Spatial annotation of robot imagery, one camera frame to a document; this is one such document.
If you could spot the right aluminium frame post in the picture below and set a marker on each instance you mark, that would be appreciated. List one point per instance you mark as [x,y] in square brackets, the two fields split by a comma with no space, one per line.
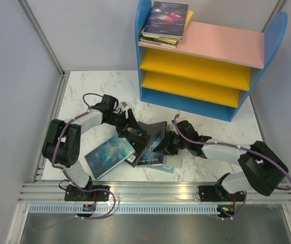
[277,8]

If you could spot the dark Wuthering Heights book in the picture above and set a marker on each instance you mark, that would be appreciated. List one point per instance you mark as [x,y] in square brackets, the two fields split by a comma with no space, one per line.
[152,156]

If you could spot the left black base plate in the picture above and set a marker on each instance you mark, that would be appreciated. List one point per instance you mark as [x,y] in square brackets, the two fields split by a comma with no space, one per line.
[75,195]

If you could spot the blue shelf with coloured boards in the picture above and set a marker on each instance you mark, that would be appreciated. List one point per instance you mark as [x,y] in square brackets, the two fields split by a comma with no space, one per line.
[212,70]

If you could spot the aluminium mounting rail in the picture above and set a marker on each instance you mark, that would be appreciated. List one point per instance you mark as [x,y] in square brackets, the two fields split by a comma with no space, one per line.
[141,192]

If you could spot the purple Robinson Crusoe book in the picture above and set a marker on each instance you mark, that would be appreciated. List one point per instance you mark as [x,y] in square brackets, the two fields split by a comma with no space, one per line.
[166,20]

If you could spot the light blue thin book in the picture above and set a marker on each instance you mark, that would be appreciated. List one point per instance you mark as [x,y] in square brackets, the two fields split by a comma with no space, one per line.
[162,168]

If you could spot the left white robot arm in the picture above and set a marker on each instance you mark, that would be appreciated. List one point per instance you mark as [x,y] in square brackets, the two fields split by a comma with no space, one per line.
[62,143]

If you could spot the yellow paperback book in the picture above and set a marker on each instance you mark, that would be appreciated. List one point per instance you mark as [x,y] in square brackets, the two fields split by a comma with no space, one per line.
[165,27]

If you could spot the left aluminium frame post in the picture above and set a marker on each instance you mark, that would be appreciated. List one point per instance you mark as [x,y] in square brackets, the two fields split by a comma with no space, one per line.
[41,35]

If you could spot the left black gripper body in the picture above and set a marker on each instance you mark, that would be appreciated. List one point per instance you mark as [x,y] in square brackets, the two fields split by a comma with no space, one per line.
[119,121]

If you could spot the black notebook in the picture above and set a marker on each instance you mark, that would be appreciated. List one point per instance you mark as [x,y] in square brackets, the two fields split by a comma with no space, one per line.
[147,132]

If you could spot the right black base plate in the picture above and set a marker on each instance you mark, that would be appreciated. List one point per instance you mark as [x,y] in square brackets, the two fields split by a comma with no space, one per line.
[211,194]

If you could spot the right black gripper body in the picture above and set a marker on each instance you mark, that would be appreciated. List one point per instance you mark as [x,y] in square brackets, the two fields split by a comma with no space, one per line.
[174,142]

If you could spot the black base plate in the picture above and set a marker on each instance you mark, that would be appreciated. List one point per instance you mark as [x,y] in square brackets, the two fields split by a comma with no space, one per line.
[211,194]
[75,195]

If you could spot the aluminium frame post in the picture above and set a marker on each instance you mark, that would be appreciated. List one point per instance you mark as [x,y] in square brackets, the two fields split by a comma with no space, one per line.
[277,8]
[41,35]

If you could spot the grey book with G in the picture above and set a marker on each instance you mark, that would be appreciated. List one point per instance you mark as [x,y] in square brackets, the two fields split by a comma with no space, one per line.
[175,161]

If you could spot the teal blue book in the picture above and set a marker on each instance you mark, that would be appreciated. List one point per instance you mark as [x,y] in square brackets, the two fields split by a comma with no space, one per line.
[108,155]

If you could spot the green gold fantasy book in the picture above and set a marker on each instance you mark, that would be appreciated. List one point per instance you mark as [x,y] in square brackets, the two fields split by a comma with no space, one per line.
[158,41]

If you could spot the light blue slotted cable duct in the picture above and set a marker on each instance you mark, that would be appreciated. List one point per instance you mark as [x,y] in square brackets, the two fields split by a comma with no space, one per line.
[103,208]

